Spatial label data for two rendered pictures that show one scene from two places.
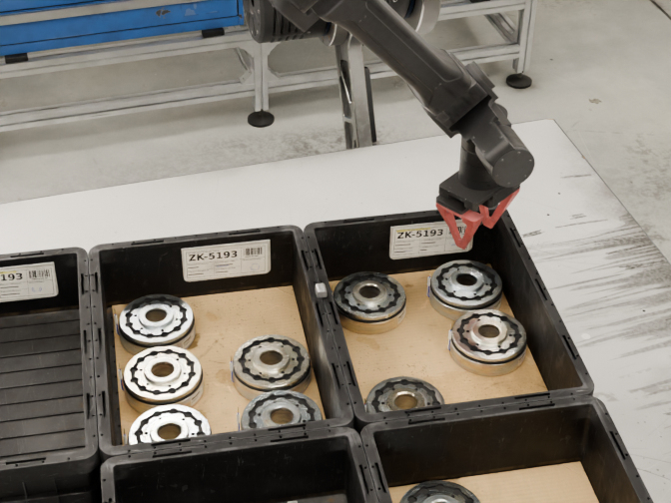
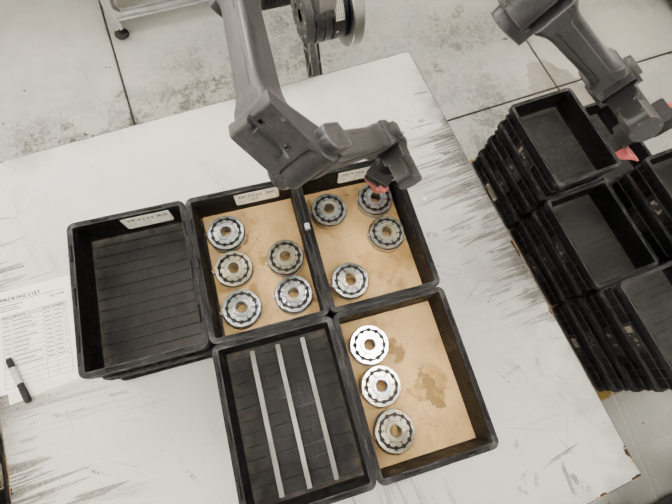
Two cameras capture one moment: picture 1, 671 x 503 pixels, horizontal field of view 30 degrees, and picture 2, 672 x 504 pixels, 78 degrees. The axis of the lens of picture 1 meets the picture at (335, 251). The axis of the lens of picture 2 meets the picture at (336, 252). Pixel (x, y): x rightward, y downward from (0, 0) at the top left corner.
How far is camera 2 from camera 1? 0.85 m
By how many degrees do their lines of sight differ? 33
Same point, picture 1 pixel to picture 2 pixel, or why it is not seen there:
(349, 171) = (310, 94)
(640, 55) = not seen: outside the picture
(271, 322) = (282, 224)
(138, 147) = (200, 22)
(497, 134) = (404, 168)
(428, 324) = (357, 220)
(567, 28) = not seen: outside the picture
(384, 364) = (338, 248)
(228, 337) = (262, 235)
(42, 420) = (179, 295)
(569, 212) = (417, 118)
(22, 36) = not seen: outside the picture
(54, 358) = (179, 255)
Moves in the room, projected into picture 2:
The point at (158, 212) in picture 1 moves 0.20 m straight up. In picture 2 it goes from (217, 127) to (203, 87)
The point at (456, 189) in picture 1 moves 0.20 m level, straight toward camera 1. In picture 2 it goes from (376, 174) to (375, 249)
